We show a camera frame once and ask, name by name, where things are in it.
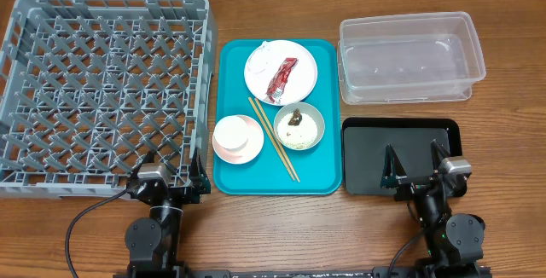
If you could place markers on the small pink plate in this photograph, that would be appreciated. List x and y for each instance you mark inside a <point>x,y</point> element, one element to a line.
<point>249,151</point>

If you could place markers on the teal plastic serving tray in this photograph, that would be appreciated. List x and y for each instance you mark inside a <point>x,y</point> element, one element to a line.
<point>319,168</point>

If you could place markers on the black plastic tray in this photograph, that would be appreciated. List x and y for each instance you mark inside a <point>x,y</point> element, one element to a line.
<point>364,149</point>

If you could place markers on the white rice pile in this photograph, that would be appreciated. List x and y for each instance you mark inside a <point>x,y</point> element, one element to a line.
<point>297,137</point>

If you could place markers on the grey plastic dish rack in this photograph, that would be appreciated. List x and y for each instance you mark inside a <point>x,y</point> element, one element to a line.
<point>89,87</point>

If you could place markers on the grey round bowl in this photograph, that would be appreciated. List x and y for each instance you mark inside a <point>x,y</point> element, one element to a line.
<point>304,108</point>

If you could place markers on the large white round plate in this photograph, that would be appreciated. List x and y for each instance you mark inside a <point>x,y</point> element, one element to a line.
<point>302,79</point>

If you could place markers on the brown food scrap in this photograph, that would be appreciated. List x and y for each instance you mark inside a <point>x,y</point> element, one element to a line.
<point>296,118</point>

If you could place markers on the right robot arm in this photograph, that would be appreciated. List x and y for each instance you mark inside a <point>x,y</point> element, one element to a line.
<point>454,241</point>

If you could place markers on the red snack wrapper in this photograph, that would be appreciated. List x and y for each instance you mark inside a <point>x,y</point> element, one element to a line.
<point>279,81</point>

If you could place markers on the clear plastic wrap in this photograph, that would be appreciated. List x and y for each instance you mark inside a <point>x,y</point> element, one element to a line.
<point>259,59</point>

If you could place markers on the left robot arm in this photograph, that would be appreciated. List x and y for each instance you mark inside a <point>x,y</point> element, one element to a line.
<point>153,241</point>

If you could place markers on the wooden chopstick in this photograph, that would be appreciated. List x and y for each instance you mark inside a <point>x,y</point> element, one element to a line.
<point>278,141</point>
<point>262,120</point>

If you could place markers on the white plastic cup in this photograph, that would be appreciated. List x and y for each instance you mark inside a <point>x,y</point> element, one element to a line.
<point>231,132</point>

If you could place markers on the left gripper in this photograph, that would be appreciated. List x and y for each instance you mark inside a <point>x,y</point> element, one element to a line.
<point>199,178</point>

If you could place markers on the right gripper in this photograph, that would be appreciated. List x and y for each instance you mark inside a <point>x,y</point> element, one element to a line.
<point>419,188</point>

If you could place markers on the clear plastic waste bin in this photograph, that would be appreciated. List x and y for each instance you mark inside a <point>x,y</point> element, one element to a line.
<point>409,58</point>

